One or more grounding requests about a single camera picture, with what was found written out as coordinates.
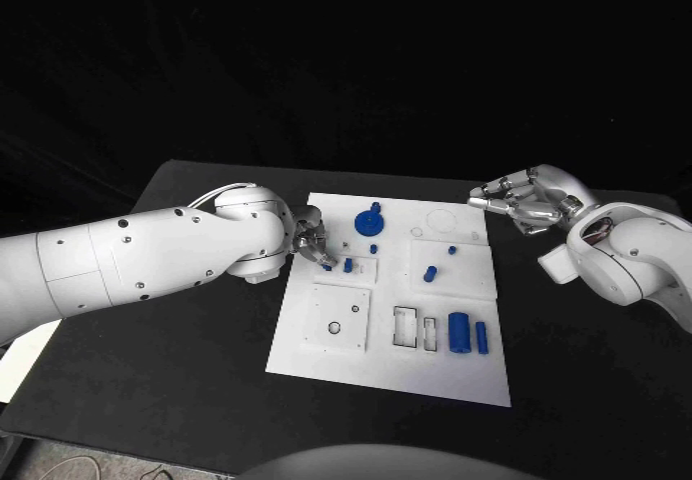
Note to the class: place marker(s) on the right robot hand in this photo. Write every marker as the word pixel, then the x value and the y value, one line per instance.
pixel 535 202

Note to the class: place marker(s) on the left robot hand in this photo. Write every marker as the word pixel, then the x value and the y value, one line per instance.
pixel 310 240

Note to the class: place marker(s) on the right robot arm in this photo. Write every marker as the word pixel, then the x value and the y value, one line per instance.
pixel 627 255

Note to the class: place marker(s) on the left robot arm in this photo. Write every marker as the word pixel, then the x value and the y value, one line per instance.
pixel 162 251

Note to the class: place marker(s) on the white task board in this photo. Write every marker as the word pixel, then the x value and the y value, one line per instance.
pixel 400 300

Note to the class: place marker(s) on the blue block plug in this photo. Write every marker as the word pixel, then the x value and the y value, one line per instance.
pixel 348 265

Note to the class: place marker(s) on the blue gear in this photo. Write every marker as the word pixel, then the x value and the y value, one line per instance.
pixel 369 223

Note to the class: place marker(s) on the blue short cylinder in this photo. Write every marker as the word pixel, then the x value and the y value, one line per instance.
pixel 430 274

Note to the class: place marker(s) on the thick blue long cylinder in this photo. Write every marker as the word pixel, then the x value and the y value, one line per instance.
pixel 459 333

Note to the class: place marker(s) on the thin blue long cylinder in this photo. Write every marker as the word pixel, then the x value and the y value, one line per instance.
pixel 482 338

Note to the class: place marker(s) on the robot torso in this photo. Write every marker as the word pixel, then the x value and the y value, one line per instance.
pixel 372 463

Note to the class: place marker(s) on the white panel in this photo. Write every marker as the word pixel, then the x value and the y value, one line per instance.
pixel 25 360

